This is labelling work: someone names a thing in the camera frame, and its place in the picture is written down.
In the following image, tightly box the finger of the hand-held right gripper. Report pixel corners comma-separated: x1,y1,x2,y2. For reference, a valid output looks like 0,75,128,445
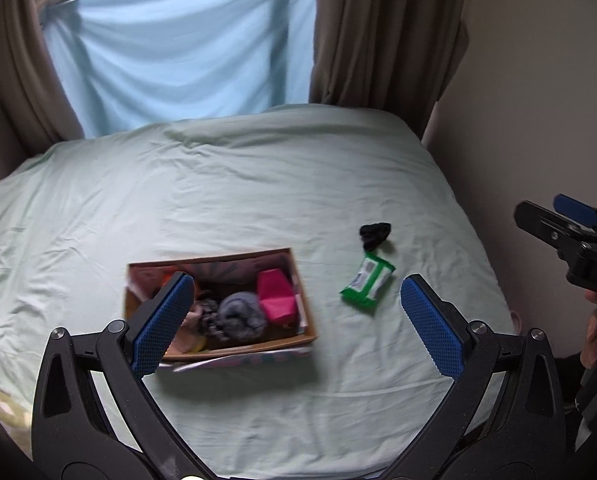
513,201,592,262
553,194,597,235

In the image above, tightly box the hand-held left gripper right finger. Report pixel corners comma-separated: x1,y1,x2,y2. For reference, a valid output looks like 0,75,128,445
383,273,565,480

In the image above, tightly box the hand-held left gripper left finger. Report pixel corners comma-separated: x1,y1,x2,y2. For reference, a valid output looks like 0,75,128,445
31,271,214,480

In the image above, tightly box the dark patterned scrunchie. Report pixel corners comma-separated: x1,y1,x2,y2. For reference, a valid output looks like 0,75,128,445
196,297,229,338

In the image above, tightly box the grey sock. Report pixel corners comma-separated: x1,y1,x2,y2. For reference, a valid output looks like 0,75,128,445
217,292,268,345

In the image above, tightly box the cardboard box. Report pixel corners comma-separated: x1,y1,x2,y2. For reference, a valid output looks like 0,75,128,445
123,247,319,372

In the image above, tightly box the person's right hand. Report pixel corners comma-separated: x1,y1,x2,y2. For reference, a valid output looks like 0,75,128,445
580,290,597,370

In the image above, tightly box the green wipes packet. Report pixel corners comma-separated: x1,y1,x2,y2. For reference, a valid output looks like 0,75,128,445
339,254,397,317

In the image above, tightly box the small black sock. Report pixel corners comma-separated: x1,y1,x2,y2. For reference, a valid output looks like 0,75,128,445
359,221,394,253

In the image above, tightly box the bed with mint sheet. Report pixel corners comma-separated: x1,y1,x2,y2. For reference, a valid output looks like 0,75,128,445
0,105,522,480

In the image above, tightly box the patterned blanket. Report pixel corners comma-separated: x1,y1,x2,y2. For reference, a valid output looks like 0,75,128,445
0,365,34,461

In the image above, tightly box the beige curtain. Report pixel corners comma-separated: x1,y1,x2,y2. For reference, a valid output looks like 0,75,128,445
309,0,469,138
1,0,86,156

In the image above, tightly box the light blue hanging cloth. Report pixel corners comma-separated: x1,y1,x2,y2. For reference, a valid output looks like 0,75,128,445
41,0,319,138

